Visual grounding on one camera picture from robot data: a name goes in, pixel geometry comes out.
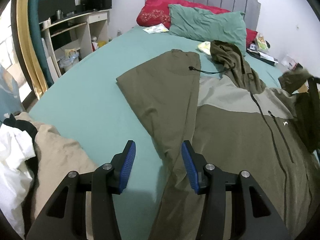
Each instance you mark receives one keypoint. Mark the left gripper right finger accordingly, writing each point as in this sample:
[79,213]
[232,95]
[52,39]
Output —
[253,214]

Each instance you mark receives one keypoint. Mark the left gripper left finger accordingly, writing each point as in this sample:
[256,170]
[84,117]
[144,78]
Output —
[64,214]

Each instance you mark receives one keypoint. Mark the olive green hooded jacket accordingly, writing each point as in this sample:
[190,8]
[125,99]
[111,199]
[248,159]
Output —
[236,122]

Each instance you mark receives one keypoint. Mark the stack of books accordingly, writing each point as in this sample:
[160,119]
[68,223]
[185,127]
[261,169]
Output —
[259,49]

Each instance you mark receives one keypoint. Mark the white cloth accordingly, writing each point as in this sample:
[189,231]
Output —
[16,179]

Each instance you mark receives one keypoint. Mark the black garment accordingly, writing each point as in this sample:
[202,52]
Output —
[22,125]

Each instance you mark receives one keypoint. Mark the yellow-green packet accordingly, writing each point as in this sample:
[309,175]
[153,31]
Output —
[205,47]

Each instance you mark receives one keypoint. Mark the teal bed sheet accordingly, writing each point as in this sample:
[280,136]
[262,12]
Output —
[87,105]

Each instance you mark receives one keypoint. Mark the green pillow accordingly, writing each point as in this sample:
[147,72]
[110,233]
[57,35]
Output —
[202,25]

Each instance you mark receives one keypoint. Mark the white paper leaflet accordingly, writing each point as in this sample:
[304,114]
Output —
[160,28]

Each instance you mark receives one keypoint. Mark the red patterned pillow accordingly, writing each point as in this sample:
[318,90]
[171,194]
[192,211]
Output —
[155,12]

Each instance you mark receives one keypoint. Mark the white computer desk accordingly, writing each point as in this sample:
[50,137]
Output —
[83,32]

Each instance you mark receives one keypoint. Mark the black monitor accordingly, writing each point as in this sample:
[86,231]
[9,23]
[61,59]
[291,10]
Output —
[48,8]

